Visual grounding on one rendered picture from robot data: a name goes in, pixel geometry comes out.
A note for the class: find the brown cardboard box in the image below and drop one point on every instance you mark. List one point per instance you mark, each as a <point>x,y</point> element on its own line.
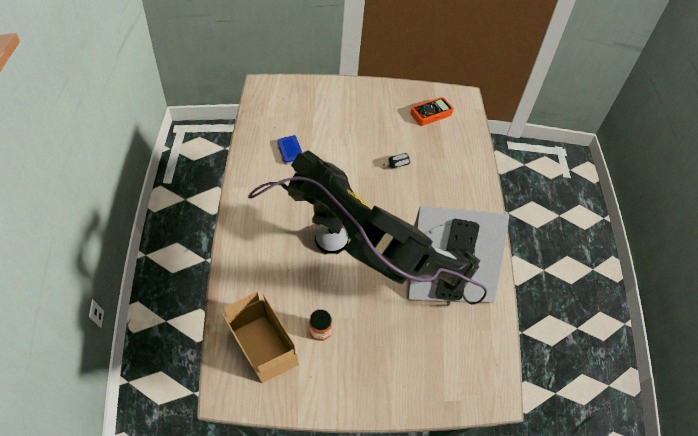
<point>260,336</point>

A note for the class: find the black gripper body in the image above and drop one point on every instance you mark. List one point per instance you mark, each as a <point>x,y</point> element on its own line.
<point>332,222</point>

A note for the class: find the orange spice jar with black lid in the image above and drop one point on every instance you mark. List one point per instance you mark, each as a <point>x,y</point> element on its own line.
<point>320,325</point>

